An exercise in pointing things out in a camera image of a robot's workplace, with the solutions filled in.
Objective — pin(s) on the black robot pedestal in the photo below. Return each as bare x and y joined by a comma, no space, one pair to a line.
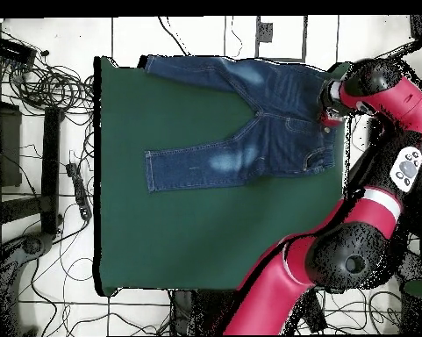
203,312

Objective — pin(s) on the dark flat panel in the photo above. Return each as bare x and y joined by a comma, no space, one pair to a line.
8,147

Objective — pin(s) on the dark grey tripod base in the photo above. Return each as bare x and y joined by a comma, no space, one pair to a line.
33,245

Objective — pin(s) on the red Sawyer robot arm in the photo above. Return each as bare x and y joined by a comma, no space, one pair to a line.
284,288

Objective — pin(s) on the black stand beam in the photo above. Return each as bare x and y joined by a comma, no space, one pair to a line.
51,168

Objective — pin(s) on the small grey box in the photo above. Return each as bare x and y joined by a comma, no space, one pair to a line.
265,31

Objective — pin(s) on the black electronics box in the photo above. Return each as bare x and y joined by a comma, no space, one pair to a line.
12,51

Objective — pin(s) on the dark green table cloth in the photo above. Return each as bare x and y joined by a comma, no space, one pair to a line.
196,228

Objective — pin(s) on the long black power strip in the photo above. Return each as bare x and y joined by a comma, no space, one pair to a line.
314,316

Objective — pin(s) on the blue denim jeans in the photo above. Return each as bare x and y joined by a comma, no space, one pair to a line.
284,123

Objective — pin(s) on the grey rectangular frame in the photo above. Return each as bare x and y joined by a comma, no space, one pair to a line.
304,38

